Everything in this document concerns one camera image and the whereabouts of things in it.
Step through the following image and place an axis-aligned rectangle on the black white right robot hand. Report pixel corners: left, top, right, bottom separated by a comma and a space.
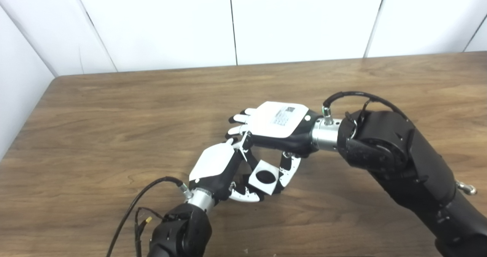
225, 101, 323, 194

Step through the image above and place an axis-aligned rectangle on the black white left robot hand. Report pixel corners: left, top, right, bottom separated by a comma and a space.
188, 137, 265, 203

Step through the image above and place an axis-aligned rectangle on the white square piece with hole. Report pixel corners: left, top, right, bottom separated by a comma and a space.
248, 160, 280, 195

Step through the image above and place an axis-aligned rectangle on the thin black right wrist wire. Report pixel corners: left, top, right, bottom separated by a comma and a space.
344, 99, 371, 140

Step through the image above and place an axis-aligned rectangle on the thick black left wrist cable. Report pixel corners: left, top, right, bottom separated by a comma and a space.
106, 176, 193, 257

